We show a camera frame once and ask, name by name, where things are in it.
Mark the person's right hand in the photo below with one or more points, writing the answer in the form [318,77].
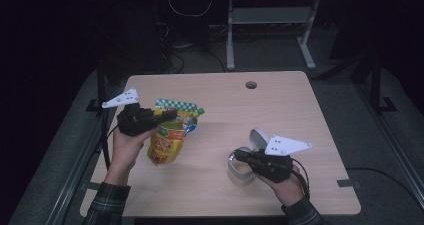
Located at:
[288,191]

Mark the grey metal rail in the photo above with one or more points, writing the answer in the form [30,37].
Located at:
[400,158]
[71,181]

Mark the white metal desk frame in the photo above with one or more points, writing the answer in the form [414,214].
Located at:
[230,35]

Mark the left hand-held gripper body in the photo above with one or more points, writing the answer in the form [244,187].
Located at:
[133,121]

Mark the clear jar with grey lid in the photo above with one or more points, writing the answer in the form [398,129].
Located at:
[240,176]

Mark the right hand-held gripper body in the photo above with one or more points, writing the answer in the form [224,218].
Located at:
[273,166]

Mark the yellow seasoning pouch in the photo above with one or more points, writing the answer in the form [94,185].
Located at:
[170,141]

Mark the black metal stand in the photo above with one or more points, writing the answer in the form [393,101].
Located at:
[101,85]
[376,85]

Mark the grey tape piece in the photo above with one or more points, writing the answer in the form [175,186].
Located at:
[91,186]
[346,183]

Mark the person's left hand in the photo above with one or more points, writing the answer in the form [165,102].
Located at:
[125,155]

